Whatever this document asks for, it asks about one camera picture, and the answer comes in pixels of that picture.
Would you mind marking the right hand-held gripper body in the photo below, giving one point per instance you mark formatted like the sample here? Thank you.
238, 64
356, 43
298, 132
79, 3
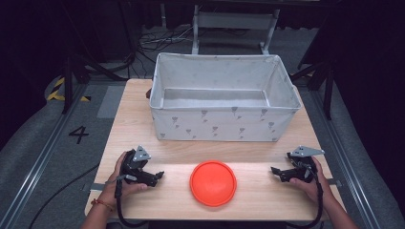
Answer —
302, 165

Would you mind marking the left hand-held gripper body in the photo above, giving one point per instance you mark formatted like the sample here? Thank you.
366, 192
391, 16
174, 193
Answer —
135, 166

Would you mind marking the orange round plate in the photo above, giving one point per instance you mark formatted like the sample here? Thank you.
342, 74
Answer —
213, 183

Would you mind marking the white fabric storage box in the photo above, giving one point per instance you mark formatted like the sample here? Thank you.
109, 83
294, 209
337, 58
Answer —
223, 101

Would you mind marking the person's right hand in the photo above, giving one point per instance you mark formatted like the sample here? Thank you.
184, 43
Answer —
310, 184

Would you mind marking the person's left hand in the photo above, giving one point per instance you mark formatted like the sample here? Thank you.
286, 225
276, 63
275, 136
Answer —
122, 186

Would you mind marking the black tripod stand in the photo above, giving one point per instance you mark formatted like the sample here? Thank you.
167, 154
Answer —
86, 70
318, 79

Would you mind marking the yellow black hazard tape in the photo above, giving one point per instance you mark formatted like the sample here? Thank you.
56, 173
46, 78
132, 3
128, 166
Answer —
62, 92

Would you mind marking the grey metal frame stand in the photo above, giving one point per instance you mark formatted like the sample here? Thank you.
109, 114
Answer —
234, 28

